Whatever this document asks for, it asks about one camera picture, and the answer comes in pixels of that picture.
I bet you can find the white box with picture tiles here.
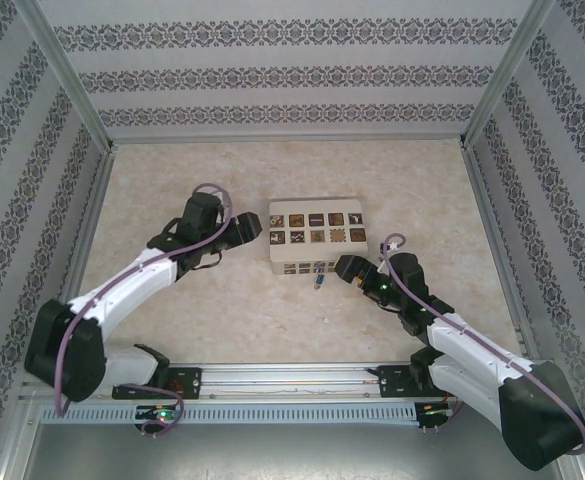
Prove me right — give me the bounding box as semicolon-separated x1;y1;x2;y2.
267;197;371;278

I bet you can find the grey metal sheet panel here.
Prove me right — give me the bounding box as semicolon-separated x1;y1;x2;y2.
19;419;576;480

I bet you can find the aluminium frame bar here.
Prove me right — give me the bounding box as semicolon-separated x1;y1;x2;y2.
460;142;544;361
106;131;469;145
46;144;118;351

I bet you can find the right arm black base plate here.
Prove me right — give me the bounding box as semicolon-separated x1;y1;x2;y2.
374;364;456;401

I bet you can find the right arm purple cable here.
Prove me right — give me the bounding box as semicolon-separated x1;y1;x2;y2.
380;232;585;457

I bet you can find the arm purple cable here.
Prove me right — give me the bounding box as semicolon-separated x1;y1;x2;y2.
53;182;238;437
380;232;585;457

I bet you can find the aluminium mounting rail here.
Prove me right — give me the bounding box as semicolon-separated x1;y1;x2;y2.
20;362;523;402

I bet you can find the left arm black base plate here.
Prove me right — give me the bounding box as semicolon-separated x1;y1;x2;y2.
111;366;204;401

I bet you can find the slotted grey cable duct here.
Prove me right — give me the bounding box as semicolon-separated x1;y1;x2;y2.
38;403;419;427

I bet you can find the aluminium frame post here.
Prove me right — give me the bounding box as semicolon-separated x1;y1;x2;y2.
461;0;558;150
11;0;118;154

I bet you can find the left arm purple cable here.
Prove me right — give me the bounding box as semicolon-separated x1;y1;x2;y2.
53;182;238;437

